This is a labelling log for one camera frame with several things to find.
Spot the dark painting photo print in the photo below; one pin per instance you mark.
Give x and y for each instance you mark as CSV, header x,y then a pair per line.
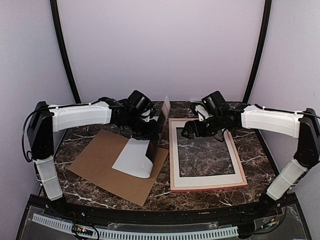
x,y
147,150

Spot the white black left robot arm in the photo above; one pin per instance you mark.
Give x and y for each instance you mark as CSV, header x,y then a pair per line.
x,y
135,113

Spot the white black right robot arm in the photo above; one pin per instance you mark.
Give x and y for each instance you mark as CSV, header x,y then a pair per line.
x,y
215,114

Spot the black corner post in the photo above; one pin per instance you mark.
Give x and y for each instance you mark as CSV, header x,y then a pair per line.
x,y
63,50
259,50

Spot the white slotted cable duct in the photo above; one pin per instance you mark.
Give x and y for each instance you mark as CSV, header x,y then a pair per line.
x,y
83,231

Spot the left black corner post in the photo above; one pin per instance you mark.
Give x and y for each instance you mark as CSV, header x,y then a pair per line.
x,y
63,50

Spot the black front table rail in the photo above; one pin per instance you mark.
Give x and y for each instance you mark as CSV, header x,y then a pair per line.
x,y
102,216

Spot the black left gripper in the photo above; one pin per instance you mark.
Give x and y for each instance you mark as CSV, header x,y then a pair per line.
x,y
151,132

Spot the brown cardboard backing board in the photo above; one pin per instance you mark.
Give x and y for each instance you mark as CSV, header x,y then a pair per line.
x,y
95,162

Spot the right black corner post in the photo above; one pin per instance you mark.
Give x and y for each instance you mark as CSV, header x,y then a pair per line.
x,y
259,50

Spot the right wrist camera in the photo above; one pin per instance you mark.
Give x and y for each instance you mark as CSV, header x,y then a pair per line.
x,y
200,111

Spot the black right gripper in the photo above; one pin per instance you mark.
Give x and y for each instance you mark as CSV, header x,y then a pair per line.
x,y
188,126

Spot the white photo mat board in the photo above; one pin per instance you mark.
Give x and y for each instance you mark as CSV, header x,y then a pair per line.
x,y
205,178

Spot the clear acrylic sheet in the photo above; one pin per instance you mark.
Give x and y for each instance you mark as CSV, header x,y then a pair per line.
x,y
202,157

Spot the light wooden picture frame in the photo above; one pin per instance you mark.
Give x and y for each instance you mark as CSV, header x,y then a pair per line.
x,y
240,175

